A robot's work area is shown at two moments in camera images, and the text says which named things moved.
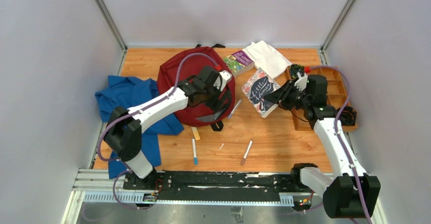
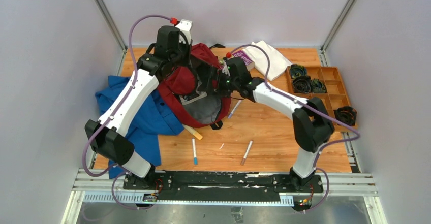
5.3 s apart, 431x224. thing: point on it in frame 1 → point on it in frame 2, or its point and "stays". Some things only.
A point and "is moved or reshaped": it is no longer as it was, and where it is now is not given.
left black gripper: [218, 99] → [183, 60]
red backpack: [188, 63] stays
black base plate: [226, 186] stays
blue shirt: [127, 92] stays
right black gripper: [279, 94] → [214, 75]
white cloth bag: [265, 57] stays
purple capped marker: [234, 108] stays
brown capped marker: [243, 160] stays
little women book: [259, 84] is moved or reshaped
